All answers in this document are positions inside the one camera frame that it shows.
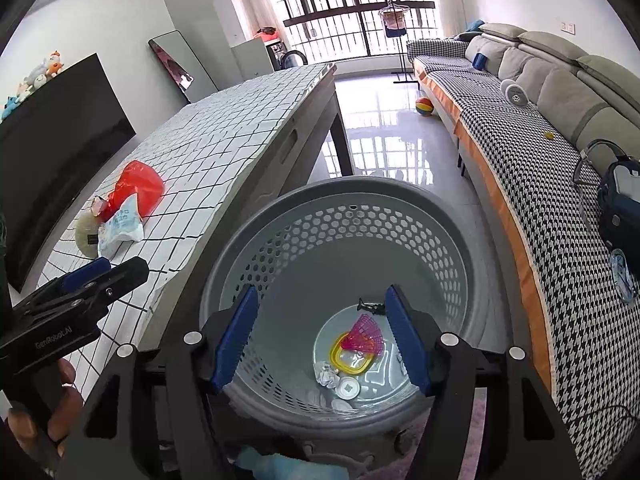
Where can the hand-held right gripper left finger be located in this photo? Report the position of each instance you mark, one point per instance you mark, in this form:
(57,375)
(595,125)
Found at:
(232,340)

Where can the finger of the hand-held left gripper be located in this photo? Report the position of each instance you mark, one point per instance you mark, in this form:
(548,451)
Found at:
(125,275)
(87,272)

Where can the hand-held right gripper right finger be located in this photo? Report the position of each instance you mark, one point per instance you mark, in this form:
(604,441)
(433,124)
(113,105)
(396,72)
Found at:
(407,340)

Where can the pink plastic mesh cone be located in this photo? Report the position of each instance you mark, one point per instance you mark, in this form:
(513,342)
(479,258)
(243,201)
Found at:
(365,335)

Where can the white wet wipe packet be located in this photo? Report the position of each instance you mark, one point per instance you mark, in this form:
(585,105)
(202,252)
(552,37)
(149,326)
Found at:
(120,230)

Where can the black toothed hair clip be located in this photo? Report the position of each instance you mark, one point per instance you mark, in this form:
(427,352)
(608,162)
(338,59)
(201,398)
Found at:
(371,307)

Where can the white bottle cap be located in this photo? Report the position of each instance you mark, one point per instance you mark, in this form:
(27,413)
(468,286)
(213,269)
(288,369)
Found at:
(348,388)

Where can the white paper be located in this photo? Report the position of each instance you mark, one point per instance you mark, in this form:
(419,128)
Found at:
(326,375)

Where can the grey perforated plastic basket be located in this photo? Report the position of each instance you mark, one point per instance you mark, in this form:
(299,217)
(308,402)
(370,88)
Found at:
(280,210)

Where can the person's left hand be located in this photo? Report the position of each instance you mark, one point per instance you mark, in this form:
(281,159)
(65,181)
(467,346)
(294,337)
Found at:
(67,400)

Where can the small pink gold wrapper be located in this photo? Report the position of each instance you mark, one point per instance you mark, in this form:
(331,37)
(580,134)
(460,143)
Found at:
(100,207)

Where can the black television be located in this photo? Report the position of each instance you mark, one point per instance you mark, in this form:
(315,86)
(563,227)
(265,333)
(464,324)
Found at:
(55,160)

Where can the light blue object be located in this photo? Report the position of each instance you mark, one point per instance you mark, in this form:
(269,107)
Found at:
(280,467)

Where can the white checked tablecloth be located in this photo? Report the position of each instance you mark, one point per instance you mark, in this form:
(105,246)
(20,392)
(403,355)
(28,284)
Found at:
(225,130)

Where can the blue plush toy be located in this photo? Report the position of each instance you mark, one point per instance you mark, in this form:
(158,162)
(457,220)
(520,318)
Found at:
(11,107)

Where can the houndstooth sofa cover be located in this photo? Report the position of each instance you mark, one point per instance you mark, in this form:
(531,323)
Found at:
(550,220)

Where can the small white plush toy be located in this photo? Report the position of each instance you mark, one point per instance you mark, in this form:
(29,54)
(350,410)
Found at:
(25,91)

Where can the orange white plush toy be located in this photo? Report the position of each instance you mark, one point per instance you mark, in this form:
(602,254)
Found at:
(55,62)

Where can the leaning floor mirror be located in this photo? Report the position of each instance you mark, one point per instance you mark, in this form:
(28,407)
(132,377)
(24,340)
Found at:
(182,65)

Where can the blue plastic packet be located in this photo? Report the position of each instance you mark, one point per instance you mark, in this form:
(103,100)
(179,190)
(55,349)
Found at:
(622,275)

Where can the colourful toy ball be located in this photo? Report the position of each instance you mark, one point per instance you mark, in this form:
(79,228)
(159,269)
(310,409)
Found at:
(425,106)

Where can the grey cabinet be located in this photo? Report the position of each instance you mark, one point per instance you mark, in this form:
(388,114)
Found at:
(252,60)

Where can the dark blue bag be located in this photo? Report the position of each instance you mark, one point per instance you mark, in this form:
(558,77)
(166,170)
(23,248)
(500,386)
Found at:
(620,205)

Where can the white round device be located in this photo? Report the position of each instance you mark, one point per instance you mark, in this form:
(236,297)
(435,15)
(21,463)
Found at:
(512,92)

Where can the washing machine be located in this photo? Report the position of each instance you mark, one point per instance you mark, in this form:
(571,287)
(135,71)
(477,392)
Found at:
(287,57)

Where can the orange item on cabinet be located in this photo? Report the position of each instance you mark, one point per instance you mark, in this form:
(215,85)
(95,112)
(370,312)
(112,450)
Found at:
(267,33)

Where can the black drying stand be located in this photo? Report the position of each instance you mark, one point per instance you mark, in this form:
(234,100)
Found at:
(401,55)

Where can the blue cushion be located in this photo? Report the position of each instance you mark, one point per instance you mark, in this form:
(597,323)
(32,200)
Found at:
(480,61)

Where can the grey sofa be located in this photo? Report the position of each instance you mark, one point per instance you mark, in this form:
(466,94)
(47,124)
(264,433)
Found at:
(560,80)

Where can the black window grille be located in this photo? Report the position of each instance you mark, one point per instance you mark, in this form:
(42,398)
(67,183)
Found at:
(340,25)

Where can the dark table frame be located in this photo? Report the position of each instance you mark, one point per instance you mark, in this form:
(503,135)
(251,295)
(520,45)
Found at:
(300,155)

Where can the wall socket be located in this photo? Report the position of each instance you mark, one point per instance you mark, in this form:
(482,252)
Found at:
(567,26)

